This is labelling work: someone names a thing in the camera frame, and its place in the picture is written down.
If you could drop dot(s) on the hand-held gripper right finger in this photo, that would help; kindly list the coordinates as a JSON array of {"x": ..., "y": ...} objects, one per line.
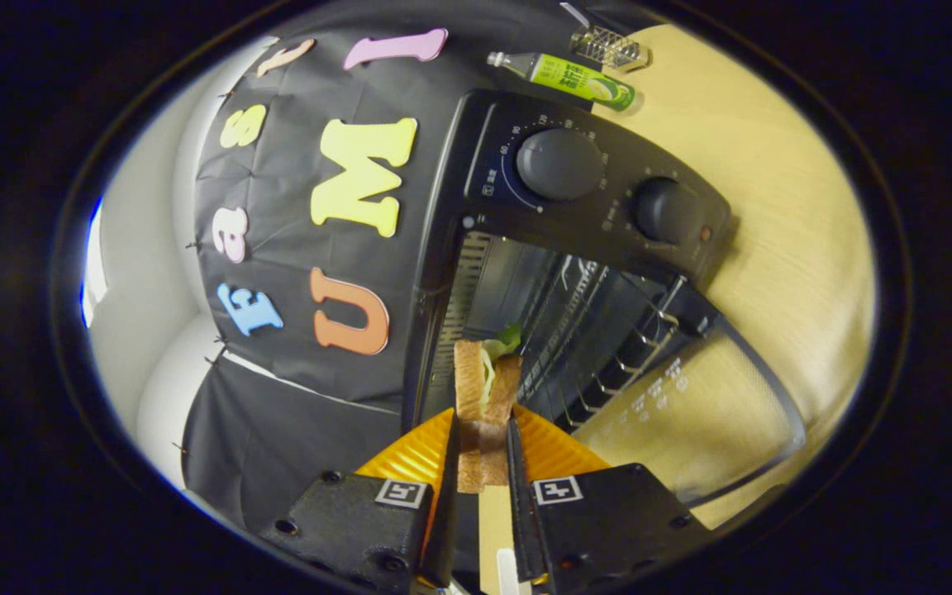
[{"x": 600, "y": 521}]

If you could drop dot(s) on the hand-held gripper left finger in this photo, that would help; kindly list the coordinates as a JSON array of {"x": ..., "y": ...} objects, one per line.
[{"x": 360, "y": 521}]

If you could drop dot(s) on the toast sandwich with lettuce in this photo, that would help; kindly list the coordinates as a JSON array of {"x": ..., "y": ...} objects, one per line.
[{"x": 469, "y": 388}]

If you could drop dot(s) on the black toaster oven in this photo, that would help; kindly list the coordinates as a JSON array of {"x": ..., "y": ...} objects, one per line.
[{"x": 608, "y": 223}]

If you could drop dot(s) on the wide ceiling light panel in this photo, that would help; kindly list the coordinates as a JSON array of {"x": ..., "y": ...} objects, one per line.
[{"x": 94, "y": 264}]

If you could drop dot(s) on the green label drink bottle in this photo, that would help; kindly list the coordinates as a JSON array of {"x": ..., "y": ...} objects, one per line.
[{"x": 575, "y": 78}]

